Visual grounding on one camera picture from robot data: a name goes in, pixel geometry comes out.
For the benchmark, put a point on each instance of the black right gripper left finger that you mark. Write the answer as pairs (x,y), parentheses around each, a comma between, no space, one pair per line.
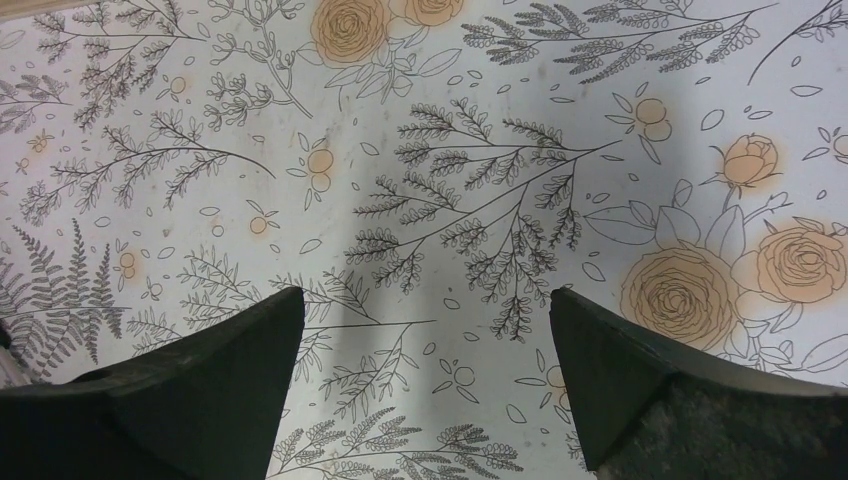
(206,406)

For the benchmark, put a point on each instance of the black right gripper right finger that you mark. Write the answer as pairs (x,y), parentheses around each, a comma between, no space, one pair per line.
(648,407)

